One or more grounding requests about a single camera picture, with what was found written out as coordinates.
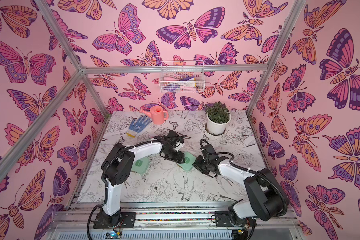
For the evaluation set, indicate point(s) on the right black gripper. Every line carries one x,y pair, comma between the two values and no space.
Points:
202,163

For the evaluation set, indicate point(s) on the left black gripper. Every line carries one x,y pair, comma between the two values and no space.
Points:
179,158

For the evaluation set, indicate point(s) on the green clipper case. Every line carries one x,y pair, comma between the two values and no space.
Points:
141,166

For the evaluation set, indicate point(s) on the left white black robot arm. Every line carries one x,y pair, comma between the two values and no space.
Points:
117,168

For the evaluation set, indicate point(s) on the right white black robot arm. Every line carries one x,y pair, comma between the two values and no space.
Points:
266,198

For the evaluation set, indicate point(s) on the pink watering can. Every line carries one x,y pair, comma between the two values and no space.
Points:
158,115

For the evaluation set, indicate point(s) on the blue garden glove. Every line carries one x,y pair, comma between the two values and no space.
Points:
138,125

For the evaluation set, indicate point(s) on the potted green plant white pot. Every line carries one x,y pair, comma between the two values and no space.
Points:
218,117

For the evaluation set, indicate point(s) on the white wire wall basket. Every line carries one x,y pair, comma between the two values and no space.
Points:
182,77

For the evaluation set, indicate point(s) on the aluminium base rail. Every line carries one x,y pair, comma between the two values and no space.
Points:
171,221

